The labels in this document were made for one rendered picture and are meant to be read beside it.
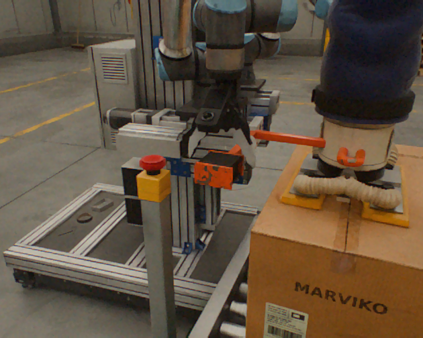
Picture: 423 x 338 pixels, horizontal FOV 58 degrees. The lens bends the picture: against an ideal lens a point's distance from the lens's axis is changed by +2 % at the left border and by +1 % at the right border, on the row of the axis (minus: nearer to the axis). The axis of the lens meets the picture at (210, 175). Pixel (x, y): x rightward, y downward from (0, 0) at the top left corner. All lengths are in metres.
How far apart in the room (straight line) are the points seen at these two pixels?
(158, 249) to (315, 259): 0.45
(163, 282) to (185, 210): 0.78
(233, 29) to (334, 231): 0.48
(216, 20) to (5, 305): 1.88
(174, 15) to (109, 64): 0.55
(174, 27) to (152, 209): 0.60
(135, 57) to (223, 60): 1.01
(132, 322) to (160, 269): 0.88
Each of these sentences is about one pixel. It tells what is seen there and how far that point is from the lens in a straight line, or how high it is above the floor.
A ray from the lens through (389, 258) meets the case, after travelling 0.85.
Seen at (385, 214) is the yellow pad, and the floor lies 0.97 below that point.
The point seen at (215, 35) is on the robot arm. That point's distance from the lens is 0.74.
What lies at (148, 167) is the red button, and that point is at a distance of 0.97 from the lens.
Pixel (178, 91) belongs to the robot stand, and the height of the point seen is 1.06.
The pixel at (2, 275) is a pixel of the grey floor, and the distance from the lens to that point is 2.49.
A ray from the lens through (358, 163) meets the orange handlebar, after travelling 0.91.
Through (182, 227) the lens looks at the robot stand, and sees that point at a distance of 1.95.
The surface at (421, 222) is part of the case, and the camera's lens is 1.00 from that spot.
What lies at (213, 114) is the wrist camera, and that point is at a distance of 0.71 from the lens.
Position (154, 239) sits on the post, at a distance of 1.08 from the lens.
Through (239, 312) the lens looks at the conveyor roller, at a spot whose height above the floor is 0.54.
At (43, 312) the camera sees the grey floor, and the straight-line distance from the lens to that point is 2.17.
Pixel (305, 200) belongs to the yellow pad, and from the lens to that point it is 0.96.
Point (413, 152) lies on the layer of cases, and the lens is 2.67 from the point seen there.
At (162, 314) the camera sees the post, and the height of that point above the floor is 0.53.
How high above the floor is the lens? 1.42
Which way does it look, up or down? 25 degrees down
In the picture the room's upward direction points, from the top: straight up
